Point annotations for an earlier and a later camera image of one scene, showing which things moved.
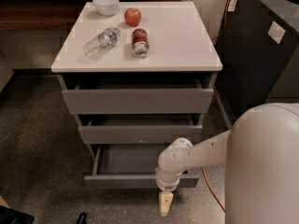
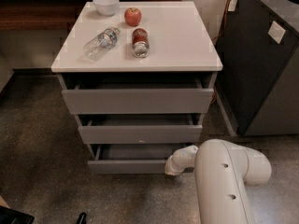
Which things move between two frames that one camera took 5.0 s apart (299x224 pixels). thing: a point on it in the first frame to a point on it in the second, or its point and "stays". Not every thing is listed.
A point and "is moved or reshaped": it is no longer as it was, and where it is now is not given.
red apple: x=133 y=17 stays
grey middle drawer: x=138 y=128 stays
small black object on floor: x=82 y=218 stays
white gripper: x=167 y=184 to x=178 y=161
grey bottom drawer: x=130 y=166 is moved or reshaped
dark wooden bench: x=52 y=13 stays
